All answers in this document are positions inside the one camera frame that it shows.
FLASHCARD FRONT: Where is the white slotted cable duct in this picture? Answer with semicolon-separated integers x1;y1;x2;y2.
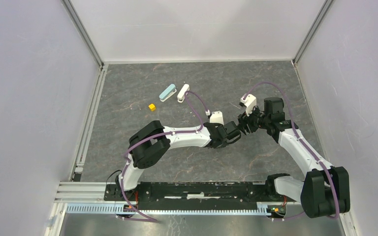
65;203;271;216

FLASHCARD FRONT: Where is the light blue stapler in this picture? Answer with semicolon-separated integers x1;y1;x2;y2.
159;84;177;102

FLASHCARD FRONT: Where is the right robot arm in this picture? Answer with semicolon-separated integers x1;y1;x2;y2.
238;94;350;218

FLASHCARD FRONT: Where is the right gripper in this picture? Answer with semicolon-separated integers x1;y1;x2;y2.
237;103;270;136

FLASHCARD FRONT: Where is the white stapler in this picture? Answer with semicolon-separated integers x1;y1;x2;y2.
177;84;190;103

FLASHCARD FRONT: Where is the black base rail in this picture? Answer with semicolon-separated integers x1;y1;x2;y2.
103;181;293;211

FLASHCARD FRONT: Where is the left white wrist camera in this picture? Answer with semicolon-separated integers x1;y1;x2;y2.
205;110;224;125

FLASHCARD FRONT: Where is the yellow cube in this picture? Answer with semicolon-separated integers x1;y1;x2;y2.
148;103;156;112

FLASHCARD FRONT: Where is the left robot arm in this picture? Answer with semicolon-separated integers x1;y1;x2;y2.
116;120;241;200

